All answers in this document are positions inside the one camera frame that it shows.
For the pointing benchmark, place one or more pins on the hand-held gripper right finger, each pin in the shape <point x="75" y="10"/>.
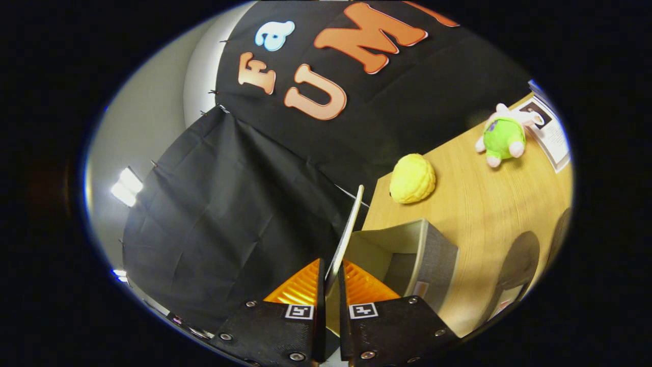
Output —
<point x="344" y="331"/>

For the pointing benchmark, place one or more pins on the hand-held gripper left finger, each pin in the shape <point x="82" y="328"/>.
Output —
<point x="321" y="336"/>

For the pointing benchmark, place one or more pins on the grey fabric storage box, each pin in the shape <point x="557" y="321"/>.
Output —
<point x="438" y="260"/>

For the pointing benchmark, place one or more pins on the brown fuzzy shoe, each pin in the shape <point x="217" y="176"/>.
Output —
<point x="560" y="234"/>
<point x="517" y="265"/>

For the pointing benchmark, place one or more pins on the black backdrop cloth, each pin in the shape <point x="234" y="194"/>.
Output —
<point x="229" y="214"/>

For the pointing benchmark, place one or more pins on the yellow round plush toy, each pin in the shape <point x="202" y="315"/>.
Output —
<point x="412" y="178"/>

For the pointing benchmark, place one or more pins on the ceiling light panel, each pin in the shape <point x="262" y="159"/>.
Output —
<point x="127" y="186"/>
<point x="120" y="276"/>

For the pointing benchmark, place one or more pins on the green and pink plush toy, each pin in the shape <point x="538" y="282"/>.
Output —
<point x="501" y="137"/>

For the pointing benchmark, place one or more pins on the white cover book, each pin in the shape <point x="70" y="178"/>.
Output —
<point x="555" y="137"/>

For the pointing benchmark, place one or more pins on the blue cover book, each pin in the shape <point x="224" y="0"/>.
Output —
<point x="537" y="89"/>

